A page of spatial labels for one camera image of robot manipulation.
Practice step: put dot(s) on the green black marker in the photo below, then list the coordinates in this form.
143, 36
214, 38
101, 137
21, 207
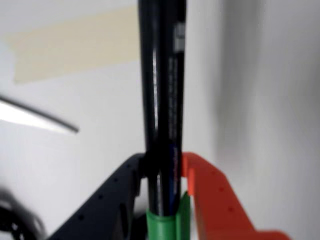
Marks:
162, 100

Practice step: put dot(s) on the long beige masking tape strip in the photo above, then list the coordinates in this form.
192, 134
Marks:
75, 50

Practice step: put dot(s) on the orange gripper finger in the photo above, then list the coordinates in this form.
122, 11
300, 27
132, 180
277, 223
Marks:
220, 207

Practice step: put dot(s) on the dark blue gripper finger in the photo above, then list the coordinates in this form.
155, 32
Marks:
105, 212

